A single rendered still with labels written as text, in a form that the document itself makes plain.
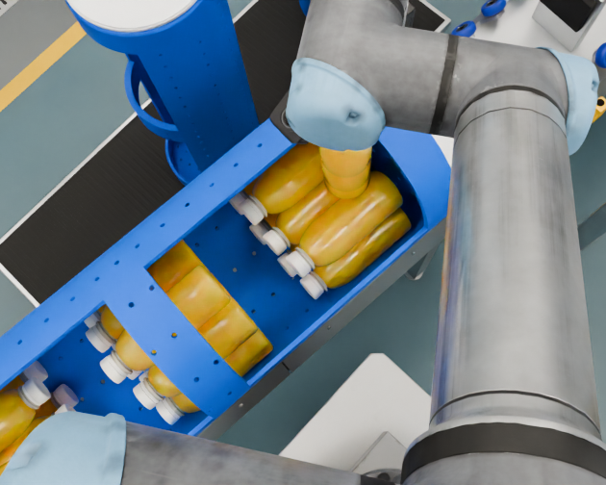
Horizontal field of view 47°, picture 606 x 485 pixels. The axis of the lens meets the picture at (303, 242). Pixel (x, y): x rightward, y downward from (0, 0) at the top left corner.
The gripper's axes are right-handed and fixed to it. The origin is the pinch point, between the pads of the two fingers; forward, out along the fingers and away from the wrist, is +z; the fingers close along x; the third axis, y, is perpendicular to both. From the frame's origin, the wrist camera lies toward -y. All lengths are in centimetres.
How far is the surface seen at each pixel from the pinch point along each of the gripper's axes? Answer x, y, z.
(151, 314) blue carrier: 0.0, -32.4, 7.1
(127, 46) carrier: 49, -8, 32
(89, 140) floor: 97, -24, 130
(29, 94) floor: 124, -30, 130
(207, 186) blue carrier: 9.6, -16.2, 10.1
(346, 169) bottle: -2.6, -2.0, 5.4
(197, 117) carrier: 45, -3, 63
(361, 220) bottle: -6.2, -2.2, 18.3
